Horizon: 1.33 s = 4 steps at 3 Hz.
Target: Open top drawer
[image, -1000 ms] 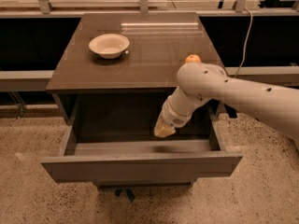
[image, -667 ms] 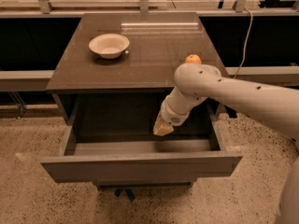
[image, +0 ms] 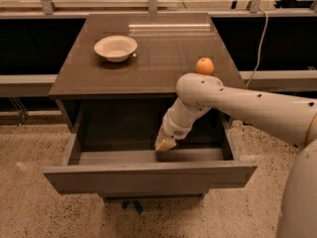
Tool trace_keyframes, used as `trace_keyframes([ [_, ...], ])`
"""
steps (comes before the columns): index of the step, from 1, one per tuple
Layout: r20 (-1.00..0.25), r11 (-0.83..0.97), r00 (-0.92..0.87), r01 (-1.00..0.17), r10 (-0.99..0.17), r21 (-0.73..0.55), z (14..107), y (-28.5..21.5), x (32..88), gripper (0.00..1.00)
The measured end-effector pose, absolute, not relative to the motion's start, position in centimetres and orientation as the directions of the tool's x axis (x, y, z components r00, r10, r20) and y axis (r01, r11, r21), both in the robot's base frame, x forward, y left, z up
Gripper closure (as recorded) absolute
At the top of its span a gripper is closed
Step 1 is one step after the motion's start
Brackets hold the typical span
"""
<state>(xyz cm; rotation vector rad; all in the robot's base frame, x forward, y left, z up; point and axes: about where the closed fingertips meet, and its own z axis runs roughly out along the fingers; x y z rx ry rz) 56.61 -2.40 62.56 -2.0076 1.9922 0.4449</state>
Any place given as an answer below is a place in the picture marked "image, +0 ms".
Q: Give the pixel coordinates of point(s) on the orange fruit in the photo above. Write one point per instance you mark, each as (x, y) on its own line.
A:
(205, 66)

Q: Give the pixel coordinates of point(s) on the metal railing frame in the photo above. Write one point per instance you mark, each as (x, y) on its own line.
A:
(152, 0)

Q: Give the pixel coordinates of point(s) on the grey top drawer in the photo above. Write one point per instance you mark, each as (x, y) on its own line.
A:
(112, 153)

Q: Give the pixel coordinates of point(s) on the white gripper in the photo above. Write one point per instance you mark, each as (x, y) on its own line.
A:
(173, 128)

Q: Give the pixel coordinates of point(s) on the white bowl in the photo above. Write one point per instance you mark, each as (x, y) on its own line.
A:
(115, 48)

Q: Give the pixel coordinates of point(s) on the grey drawer cabinet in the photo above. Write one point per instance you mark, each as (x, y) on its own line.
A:
(169, 45)

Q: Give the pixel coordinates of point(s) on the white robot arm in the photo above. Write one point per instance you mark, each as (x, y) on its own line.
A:
(291, 119)

